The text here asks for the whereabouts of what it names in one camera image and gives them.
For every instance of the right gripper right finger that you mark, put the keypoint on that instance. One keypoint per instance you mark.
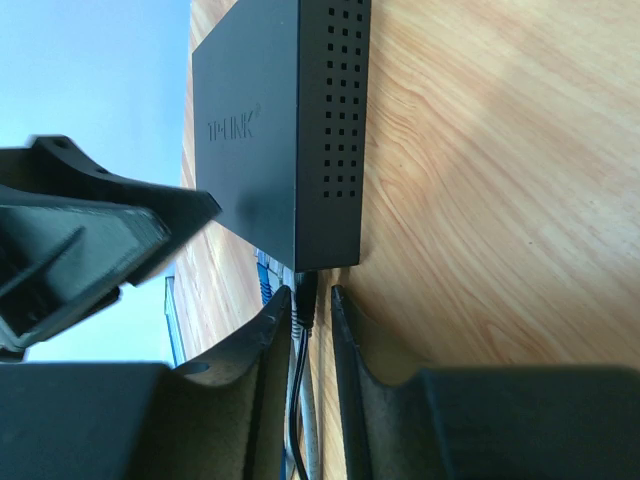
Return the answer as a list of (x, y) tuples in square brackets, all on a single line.
[(405, 419)]

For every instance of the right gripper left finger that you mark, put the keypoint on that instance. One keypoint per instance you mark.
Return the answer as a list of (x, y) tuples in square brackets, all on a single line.
[(218, 416)]

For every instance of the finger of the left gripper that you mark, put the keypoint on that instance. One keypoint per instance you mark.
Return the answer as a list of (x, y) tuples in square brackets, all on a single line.
[(72, 233)]

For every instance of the black power adapter with cord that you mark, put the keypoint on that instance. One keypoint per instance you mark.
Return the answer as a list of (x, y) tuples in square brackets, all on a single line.
[(301, 423)]

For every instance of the black network switch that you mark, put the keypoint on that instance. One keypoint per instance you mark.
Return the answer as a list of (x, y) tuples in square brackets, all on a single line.
[(279, 101)]

